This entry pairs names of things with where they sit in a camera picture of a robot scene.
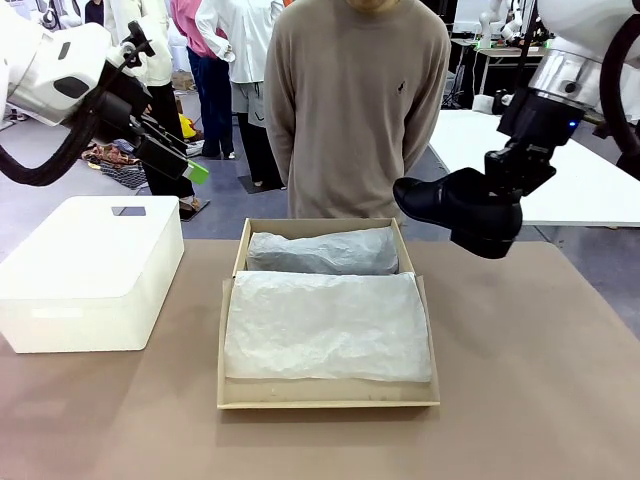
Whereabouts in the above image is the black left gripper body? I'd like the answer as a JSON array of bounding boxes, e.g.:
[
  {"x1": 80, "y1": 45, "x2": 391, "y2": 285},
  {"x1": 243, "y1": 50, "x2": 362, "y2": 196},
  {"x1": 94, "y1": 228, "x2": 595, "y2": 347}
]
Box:
[{"x1": 92, "y1": 74, "x2": 154, "y2": 147}]

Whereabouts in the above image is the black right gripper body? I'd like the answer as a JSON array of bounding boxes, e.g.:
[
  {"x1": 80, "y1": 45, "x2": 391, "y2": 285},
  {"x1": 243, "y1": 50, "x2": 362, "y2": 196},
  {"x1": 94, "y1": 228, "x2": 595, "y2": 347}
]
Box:
[{"x1": 496, "y1": 88, "x2": 584, "y2": 152}]

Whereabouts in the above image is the black leather loafer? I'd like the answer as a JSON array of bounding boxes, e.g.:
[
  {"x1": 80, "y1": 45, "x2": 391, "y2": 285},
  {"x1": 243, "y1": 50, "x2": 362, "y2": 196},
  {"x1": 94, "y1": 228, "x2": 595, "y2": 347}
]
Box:
[{"x1": 392, "y1": 167, "x2": 524, "y2": 260}]

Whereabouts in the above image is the white tissue paper sheet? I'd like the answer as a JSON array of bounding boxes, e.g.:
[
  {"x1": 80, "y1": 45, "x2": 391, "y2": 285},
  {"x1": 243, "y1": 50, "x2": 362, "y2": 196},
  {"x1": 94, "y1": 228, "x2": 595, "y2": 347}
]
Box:
[{"x1": 224, "y1": 227, "x2": 433, "y2": 384}]

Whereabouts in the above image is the tan cardboard shoe box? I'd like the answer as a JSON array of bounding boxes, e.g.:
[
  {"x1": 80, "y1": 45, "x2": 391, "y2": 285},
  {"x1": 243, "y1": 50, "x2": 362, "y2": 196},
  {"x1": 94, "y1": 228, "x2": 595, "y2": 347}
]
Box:
[{"x1": 216, "y1": 216, "x2": 442, "y2": 411}]

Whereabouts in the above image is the white lidded storage box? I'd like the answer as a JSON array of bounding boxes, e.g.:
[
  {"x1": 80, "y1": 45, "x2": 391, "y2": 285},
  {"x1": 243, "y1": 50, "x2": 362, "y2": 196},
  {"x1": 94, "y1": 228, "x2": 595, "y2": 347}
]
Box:
[{"x1": 0, "y1": 195, "x2": 185, "y2": 355}]

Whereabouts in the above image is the white background table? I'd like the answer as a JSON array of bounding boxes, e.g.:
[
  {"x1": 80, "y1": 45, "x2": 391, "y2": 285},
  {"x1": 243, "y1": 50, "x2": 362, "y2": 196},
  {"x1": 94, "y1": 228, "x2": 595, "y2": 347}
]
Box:
[{"x1": 427, "y1": 108, "x2": 640, "y2": 228}]

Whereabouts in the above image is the dark plaid fabric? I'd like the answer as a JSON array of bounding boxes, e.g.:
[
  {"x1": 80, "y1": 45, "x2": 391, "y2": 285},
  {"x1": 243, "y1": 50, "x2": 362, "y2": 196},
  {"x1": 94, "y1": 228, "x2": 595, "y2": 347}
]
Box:
[{"x1": 99, "y1": 162, "x2": 150, "y2": 191}]

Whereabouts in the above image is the colourful patterned fabric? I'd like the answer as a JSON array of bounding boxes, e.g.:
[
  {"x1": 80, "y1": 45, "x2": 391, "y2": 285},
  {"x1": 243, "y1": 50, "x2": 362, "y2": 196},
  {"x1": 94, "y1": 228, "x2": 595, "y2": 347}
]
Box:
[{"x1": 81, "y1": 139, "x2": 146, "y2": 169}]

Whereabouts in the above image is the bystander in white jacket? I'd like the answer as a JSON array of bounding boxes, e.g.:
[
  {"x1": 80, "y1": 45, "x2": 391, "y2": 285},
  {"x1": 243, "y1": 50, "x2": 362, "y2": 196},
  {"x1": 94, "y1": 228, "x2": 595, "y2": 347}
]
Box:
[{"x1": 102, "y1": 0, "x2": 211, "y2": 221}]

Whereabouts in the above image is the black stand pole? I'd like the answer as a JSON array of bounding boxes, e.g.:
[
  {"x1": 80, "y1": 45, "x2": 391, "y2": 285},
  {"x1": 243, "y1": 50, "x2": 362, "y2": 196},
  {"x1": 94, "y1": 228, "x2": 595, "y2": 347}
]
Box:
[{"x1": 518, "y1": 0, "x2": 540, "y2": 92}]

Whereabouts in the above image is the dark background work table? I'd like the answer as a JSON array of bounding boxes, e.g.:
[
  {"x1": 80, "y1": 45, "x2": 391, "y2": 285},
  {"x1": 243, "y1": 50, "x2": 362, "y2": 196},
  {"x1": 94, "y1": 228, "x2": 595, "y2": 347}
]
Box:
[{"x1": 472, "y1": 44, "x2": 547, "y2": 97}]

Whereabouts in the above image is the bystander in pink shirt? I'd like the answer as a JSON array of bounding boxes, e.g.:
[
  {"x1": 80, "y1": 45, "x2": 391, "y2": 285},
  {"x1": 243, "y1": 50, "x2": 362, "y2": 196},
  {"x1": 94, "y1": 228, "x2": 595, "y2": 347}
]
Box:
[{"x1": 169, "y1": 0, "x2": 236, "y2": 160}]

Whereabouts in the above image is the bystander in white shirt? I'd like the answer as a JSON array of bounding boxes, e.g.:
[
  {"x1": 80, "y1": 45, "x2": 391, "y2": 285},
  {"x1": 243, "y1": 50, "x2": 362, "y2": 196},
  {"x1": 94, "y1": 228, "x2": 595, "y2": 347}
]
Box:
[{"x1": 194, "y1": 0, "x2": 290, "y2": 191}]

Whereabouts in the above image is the person in beige sweater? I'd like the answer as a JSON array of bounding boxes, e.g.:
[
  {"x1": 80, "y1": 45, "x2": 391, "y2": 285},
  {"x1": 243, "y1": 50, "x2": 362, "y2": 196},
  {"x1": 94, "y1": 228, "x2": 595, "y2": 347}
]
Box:
[{"x1": 263, "y1": 0, "x2": 452, "y2": 220}]

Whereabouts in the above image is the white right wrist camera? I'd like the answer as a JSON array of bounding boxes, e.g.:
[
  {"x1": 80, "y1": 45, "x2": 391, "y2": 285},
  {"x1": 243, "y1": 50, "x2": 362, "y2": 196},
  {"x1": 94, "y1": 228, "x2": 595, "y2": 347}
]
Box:
[{"x1": 472, "y1": 88, "x2": 516, "y2": 117}]

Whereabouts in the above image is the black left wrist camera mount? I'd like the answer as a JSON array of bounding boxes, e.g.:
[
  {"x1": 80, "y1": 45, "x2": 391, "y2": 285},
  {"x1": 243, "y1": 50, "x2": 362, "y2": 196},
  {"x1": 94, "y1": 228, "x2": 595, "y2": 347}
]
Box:
[{"x1": 118, "y1": 20, "x2": 157, "y2": 69}]

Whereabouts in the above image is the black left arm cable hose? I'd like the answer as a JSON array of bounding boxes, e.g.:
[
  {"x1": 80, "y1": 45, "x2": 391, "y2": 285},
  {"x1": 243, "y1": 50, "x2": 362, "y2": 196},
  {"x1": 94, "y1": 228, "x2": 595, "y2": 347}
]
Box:
[{"x1": 0, "y1": 59, "x2": 126, "y2": 188}]

